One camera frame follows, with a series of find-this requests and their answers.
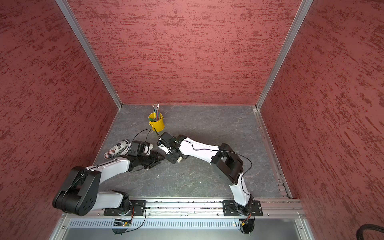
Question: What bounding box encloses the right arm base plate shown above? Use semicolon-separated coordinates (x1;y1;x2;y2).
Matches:
222;199;263;217

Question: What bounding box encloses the yellow pencil cup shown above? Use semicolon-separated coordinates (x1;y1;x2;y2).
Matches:
148;113;165;132

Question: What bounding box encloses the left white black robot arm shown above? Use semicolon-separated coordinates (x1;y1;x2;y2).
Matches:
53;152;165;216

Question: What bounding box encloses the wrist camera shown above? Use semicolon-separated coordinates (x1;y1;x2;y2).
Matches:
157;132;177;150
127;141;153;157

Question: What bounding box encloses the black cable bottom right corner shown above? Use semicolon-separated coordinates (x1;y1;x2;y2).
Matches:
355;223;384;240

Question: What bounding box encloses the coloured pencils bundle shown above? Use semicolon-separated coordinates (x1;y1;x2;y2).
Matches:
152;104;160;122

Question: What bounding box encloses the aluminium front rail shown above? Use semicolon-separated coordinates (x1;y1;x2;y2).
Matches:
59;197;307;220

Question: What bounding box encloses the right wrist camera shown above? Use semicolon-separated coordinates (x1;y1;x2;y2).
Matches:
157;132;177;150

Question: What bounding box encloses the flag patterned pouch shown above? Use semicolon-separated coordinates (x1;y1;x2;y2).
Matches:
104;139;130;160

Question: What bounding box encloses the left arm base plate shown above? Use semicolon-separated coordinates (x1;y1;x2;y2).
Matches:
103;200;147;218

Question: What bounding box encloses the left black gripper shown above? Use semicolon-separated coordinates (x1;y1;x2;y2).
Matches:
137;151;165;169

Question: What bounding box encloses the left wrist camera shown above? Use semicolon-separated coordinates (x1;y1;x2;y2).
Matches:
127;141;153;157

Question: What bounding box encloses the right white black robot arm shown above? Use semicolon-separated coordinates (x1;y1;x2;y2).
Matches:
157;133;253;216

